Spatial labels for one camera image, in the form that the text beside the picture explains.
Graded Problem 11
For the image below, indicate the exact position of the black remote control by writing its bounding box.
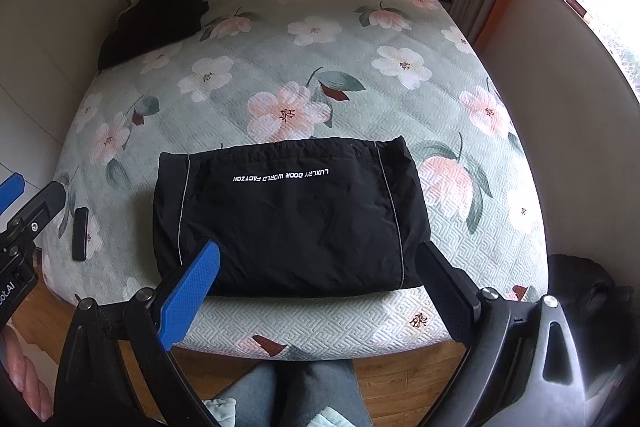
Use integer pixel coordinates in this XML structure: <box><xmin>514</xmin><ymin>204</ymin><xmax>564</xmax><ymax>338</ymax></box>
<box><xmin>71</xmin><ymin>206</ymin><xmax>90</xmax><ymax>262</ymax></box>

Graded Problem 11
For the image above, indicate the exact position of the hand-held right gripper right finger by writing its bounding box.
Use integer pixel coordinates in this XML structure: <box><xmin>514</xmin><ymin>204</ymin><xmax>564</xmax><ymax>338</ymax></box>
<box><xmin>415</xmin><ymin>240</ymin><xmax>589</xmax><ymax>427</ymax></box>

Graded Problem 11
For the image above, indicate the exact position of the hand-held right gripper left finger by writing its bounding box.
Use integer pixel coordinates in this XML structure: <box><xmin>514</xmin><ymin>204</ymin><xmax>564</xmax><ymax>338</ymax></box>
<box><xmin>54</xmin><ymin>239</ymin><xmax>222</xmax><ymax>427</ymax></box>

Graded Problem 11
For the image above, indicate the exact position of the window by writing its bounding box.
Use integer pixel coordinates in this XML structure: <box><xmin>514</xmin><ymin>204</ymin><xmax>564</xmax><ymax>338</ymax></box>
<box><xmin>574</xmin><ymin>0</ymin><xmax>640</xmax><ymax>100</ymax></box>

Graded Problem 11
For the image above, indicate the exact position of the pale green quilted slipper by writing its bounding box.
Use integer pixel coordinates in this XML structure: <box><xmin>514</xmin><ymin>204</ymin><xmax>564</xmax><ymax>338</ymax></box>
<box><xmin>202</xmin><ymin>399</ymin><xmax>239</xmax><ymax>427</ymax></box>
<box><xmin>307</xmin><ymin>409</ymin><xmax>352</xmax><ymax>427</ymax></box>

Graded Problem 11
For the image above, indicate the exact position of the person's right leg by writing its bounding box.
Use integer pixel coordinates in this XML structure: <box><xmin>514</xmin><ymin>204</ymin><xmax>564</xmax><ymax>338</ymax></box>
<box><xmin>299</xmin><ymin>358</ymin><xmax>372</xmax><ymax>427</ymax></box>

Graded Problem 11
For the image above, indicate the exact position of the dark cloth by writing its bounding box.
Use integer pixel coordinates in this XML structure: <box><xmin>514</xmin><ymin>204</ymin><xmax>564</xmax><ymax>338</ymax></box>
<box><xmin>97</xmin><ymin>0</ymin><xmax>210</xmax><ymax>72</ymax></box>

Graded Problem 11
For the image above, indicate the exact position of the bed with floral cover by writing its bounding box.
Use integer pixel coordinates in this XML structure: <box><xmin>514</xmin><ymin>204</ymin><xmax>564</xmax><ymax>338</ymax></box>
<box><xmin>42</xmin><ymin>0</ymin><xmax>551</xmax><ymax>355</ymax></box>

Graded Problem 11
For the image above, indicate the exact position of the person's left hand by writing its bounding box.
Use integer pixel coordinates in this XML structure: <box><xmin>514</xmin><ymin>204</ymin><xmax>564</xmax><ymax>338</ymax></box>
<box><xmin>7</xmin><ymin>331</ymin><xmax>54</xmax><ymax>416</ymax></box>

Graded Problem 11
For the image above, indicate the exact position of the black hooded jacket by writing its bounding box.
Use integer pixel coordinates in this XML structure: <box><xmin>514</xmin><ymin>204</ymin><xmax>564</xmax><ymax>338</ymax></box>
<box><xmin>151</xmin><ymin>134</ymin><xmax>432</xmax><ymax>299</ymax></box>

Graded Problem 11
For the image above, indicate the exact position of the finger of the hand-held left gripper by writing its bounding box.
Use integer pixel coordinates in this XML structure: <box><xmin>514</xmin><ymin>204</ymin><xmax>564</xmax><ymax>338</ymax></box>
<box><xmin>0</xmin><ymin>173</ymin><xmax>26</xmax><ymax>218</ymax></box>
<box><xmin>19</xmin><ymin>181</ymin><xmax>67</xmax><ymax>236</ymax></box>

